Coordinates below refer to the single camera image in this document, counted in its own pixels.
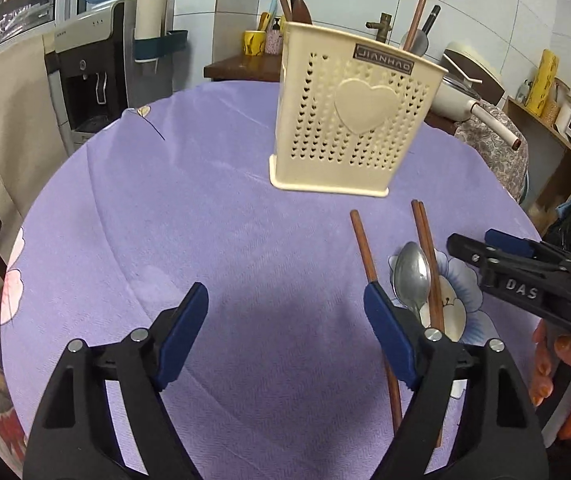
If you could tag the beige cloth cover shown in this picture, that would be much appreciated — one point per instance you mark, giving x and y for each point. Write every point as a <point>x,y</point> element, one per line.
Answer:
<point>10,135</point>

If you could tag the black plastic bag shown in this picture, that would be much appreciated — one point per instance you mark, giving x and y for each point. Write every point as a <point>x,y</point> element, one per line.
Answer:
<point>565,227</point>

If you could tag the yellow cup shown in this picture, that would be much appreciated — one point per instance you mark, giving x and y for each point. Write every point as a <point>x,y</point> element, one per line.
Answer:
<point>254,42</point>

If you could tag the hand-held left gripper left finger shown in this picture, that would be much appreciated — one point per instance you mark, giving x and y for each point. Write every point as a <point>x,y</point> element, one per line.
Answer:
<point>185,325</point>

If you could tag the dark wooden counter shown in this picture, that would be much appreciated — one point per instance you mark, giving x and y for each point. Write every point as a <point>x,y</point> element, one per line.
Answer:
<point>240,67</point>

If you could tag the white paper cup tube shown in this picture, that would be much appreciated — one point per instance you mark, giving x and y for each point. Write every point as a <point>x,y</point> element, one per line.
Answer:
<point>151,10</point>

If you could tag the black water dispenser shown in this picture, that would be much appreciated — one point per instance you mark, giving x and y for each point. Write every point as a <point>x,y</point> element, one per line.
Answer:
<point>90,75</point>

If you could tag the metal spoon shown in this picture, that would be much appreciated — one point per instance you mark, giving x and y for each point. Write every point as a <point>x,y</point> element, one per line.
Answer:
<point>415,42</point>
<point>410,275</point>

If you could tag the brown and cream rice cooker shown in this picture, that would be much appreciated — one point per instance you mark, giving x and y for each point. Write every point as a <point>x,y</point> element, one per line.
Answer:
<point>470,62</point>

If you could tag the bronze faucet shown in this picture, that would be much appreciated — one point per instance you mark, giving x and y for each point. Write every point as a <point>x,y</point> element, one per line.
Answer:
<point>380,25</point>

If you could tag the glass jar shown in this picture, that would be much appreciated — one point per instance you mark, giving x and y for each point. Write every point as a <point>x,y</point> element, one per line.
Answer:
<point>558,102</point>

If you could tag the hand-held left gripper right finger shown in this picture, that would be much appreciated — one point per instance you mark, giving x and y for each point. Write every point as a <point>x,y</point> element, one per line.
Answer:
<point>390,335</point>

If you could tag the cream pan with lid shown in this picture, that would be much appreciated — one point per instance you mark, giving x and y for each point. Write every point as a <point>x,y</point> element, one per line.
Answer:
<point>458,102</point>

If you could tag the yellow roll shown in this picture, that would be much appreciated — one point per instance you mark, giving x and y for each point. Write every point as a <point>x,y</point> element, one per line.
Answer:
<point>540,80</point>

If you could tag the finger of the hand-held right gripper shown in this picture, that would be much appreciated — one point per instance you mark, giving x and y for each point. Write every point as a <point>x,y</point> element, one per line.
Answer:
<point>470,250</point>
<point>508,241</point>

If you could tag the purple floral tablecloth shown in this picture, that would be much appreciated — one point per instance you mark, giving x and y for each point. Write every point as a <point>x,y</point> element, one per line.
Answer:
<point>215,235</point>

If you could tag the wooden shelf unit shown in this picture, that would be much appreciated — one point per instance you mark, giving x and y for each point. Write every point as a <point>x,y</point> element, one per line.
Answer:
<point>540,150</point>

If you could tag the floral patterned cloth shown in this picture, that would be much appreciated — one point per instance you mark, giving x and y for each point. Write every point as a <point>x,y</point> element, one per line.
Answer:
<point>495,155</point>

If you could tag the cream plastic utensil holder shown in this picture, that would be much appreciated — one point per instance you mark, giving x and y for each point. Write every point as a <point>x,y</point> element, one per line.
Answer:
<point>315,135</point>

